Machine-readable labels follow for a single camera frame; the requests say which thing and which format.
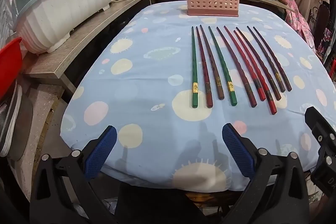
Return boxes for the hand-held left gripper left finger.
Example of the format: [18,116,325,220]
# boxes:
[30,125,118,224]

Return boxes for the dark brown chopstick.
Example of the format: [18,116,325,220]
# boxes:
[236,27,281,101]
[247,26,286,93]
[253,26,293,92]

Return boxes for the dark metal chair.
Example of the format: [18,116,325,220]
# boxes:
[309,0,332,43]

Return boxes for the dark red speckled chopstick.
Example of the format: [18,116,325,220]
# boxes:
[196,26,213,109]

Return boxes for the grey wooden shelf board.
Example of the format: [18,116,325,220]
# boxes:
[22,0,160,81]

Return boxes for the blue polka-dot tablecloth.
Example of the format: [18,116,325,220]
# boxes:
[60,0,336,193]

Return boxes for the grey white-rimmed plates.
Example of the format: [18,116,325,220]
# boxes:
[0,81,34,162]

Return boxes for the white dish drainer grey lid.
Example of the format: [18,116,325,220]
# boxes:
[10,0,113,54]

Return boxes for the green chopstick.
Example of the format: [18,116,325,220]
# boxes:
[208,26,238,106]
[191,26,198,109]

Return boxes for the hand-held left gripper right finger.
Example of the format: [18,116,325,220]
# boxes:
[222,123,311,224]

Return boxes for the red plastic basin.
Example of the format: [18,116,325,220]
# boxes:
[0,37,24,100]

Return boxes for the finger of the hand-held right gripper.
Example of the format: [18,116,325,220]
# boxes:
[304,106,336,161]

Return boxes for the pink floral cloth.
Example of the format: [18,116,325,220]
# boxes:
[277,0,317,52]

